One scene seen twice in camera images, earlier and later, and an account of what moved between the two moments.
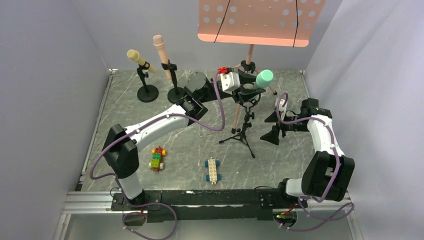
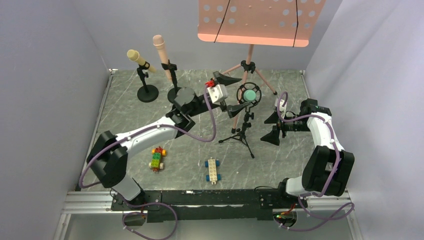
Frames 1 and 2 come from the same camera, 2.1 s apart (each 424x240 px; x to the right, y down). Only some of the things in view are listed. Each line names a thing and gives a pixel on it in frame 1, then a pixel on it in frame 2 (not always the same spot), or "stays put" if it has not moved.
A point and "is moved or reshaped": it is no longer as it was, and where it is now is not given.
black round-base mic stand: (176, 93) stays put
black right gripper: (284, 124) stays put
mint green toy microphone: (264, 78) is moved or reshaped
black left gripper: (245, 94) → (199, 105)
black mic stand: (146, 93) stays put
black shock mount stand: (249, 98) stays put
